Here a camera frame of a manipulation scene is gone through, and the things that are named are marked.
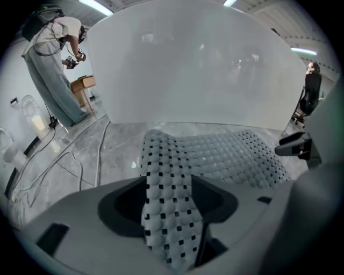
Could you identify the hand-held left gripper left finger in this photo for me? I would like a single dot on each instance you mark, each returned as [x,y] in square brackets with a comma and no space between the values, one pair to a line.
[88,228]

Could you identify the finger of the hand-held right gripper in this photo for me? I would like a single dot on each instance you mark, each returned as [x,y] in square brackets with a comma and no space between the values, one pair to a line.
[293,145]

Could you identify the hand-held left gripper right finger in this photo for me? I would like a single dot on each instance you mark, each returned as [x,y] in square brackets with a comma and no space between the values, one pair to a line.
[236,228]

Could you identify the grey perforated bubble mat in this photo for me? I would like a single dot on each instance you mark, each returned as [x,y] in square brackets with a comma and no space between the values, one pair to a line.
[172,193]

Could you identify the white bathtub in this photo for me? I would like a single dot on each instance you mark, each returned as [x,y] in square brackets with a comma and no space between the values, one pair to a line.
[188,67]

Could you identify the white power strip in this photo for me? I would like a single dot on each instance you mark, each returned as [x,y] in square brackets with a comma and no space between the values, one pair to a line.
[16,196]

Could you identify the black platform edge strip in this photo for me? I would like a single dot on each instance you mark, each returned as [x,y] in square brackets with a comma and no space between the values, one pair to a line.
[30,146]

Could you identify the black power adapter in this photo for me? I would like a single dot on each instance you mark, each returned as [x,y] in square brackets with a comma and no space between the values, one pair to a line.
[52,123]

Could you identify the wooden bench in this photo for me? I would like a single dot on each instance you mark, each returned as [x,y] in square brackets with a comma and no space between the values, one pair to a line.
[82,88]

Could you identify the black backpack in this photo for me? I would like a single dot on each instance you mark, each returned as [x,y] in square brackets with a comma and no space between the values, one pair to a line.
[37,24]

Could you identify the ceiling tube lights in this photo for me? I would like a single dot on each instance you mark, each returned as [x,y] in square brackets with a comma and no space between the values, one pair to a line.
[96,6]

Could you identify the small black wall box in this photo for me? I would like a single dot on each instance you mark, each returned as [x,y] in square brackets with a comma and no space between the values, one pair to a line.
[13,101]

